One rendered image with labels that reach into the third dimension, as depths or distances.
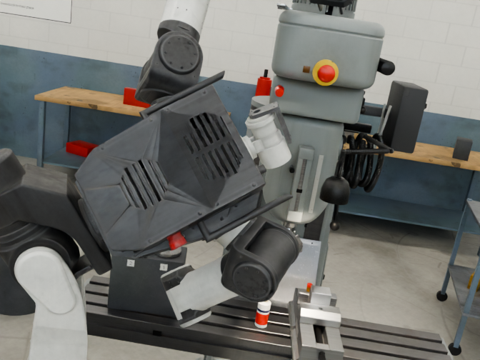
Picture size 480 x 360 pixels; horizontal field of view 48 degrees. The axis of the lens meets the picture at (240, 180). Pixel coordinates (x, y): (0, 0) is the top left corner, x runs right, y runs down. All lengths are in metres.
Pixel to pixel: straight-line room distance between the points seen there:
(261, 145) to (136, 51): 4.87
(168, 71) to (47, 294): 0.48
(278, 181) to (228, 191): 0.61
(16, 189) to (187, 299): 0.42
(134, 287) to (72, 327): 0.61
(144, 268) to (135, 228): 0.74
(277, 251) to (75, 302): 0.40
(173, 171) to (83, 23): 5.22
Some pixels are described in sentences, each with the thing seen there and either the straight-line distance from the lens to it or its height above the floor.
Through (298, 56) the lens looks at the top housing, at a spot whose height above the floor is 1.79.
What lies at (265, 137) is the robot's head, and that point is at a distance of 1.11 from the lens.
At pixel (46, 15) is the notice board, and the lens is 6.24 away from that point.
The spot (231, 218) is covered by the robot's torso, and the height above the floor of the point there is 1.49.
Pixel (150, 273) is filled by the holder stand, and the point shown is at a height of 1.07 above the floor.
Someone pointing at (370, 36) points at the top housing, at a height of 1.86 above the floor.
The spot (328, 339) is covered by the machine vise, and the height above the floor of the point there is 1.01.
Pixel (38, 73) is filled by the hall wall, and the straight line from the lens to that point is 6.31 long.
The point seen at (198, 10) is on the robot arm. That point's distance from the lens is 1.19.
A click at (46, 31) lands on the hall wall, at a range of 6.25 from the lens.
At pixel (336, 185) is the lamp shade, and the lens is 1.34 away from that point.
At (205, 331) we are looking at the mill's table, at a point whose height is 0.94.
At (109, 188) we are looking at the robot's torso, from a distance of 0.96.
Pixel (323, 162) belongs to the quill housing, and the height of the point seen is 1.51.
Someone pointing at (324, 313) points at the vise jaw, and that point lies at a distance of 1.70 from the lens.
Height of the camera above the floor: 1.86
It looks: 17 degrees down
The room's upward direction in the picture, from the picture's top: 9 degrees clockwise
